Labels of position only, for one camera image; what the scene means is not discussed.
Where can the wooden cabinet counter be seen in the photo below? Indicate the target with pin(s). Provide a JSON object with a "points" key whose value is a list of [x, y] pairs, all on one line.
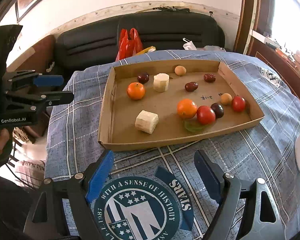
{"points": [[259, 48]]}

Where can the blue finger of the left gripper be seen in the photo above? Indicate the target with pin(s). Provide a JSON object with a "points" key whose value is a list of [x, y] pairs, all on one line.
{"points": [[48, 80]]}

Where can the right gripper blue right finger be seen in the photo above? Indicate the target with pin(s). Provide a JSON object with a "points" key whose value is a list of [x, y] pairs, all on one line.
{"points": [[222, 187]]}

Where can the red plastic bag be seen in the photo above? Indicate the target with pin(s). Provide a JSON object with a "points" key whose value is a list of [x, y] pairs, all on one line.
{"points": [[129, 44]]}

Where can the dark cherry front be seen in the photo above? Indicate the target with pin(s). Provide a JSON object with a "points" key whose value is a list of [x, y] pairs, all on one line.
{"points": [[143, 78]]}

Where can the clear plastic bags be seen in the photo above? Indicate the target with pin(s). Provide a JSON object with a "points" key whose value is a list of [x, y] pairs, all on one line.
{"points": [[189, 45]]}

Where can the dark plum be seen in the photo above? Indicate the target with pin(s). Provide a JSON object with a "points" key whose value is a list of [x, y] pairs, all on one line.
{"points": [[218, 110]]}

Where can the beige banana chunk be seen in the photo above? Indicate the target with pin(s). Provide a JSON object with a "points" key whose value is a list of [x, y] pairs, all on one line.
{"points": [[161, 82]]}

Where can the cardboard tray box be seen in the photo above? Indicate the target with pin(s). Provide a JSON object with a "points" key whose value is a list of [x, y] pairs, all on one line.
{"points": [[117, 130]]}

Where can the green leaf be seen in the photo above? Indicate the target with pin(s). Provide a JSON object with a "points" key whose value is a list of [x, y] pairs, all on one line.
{"points": [[194, 126]]}

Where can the red tomato small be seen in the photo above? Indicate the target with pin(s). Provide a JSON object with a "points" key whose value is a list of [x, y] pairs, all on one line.
{"points": [[238, 104]]}

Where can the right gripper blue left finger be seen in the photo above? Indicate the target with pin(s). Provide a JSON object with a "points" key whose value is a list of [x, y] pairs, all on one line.
{"points": [[85, 187]]}

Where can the blue plaid tablecloth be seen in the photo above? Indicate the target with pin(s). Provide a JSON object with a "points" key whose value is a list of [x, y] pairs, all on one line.
{"points": [[266, 150]]}

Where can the orange tangerine with leaf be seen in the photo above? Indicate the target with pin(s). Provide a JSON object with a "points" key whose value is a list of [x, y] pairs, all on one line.
{"points": [[186, 109]]}

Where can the dark red jujube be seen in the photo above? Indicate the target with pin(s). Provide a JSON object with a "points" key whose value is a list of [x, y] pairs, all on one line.
{"points": [[191, 86]]}

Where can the black sofa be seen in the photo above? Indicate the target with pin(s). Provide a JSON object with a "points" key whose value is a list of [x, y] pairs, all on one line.
{"points": [[97, 43]]}

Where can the white banana chunk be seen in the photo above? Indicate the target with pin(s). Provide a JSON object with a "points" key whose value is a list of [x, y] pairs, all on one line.
{"points": [[146, 121]]}

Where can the brown longan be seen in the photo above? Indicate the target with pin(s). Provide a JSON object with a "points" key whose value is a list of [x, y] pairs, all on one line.
{"points": [[226, 99], [180, 70]]}

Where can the yellow snack package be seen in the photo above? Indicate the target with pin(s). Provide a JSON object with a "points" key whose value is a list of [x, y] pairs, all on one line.
{"points": [[147, 50]]}

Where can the dark red fruit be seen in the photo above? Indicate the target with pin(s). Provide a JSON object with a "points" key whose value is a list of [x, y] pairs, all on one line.
{"points": [[210, 78]]}

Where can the gloved left hand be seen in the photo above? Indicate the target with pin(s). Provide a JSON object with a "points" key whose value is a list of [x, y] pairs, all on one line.
{"points": [[5, 145]]}

